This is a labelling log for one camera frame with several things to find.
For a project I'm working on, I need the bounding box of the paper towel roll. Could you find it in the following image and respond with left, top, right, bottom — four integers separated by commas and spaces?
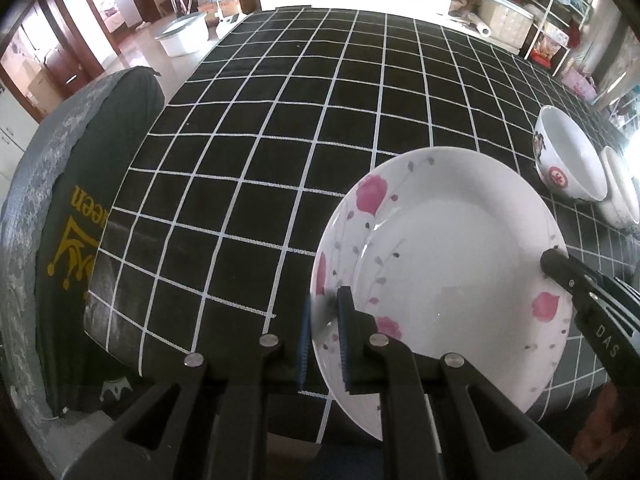
471, 20, 491, 38

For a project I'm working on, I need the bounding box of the white bowl pale floral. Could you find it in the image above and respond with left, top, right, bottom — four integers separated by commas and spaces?
597, 146, 639, 230

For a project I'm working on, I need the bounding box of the white metal shelf rack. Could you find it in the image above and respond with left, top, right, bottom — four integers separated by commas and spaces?
521, 0, 592, 76

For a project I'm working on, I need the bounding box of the white plastic storage bin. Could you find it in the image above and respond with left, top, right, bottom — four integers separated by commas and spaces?
155, 12, 209, 58

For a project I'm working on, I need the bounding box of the white bowl red pattern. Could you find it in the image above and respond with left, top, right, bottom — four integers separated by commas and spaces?
533, 105, 608, 203

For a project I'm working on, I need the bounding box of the person's right hand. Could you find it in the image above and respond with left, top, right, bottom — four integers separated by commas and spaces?
570, 382, 639, 480

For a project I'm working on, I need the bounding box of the pink shopping bag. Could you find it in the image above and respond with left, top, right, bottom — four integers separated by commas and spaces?
561, 68, 597, 102

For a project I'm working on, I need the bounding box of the pink flower white plate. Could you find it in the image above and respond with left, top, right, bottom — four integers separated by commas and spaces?
309, 146, 572, 438

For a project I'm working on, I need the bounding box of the black white grid tablecloth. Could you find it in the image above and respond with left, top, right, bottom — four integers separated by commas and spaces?
85, 8, 623, 375

